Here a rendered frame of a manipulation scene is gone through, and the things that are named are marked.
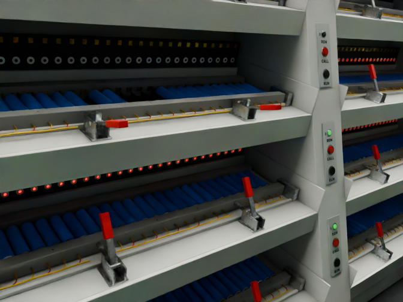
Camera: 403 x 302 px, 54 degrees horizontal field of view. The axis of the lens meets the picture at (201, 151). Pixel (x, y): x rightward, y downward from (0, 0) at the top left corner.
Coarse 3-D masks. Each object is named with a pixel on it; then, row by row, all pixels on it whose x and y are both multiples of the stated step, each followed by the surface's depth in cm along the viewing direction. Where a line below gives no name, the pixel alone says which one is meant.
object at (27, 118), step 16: (208, 96) 67; (224, 96) 69; (240, 96) 71; (256, 96) 72; (272, 96) 75; (0, 112) 48; (16, 112) 49; (32, 112) 49; (48, 112) 50; (64, 112) 51; (80, 112) 53; (112, 112) 55; (128, 112) 57; (144, 112) 59; (160, 112) 61; (176, 112) 63; (0, 128) 47; (16, 128) 47; (64, 128) 50
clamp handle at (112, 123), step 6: (96, 114) 50; (96, 120) 50; (108, 120) 47; (114, 120) 46; (120, 120) 45; (126, 120) 46; (108, 126) 47; (114, 126) 46; (120, 126) 45; (126, 126) 46
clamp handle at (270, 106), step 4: (248, 100) 66; (248, 104) 67; (272, 104) 63; (276, 104) 62; (280, 104) 62; (252, 108) 65; (256, 108) 65; (260, 108) 64; (264, 108) 63; (268, 108) 62; (272, 108) 62; (276, 108) 61; (280, 108) 62
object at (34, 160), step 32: (288, 96) 77; (128, 128) 56; (160, 128) 57; (192, 128) 59; (224, 128) 62; (256, 128) 67; (288, 128) 73; (0, 160) 43; (32, 160) 45; (64, 160) 48; (96, 160) 50; (128, 160) 54; (160, 160) 57; (0, 192) 44
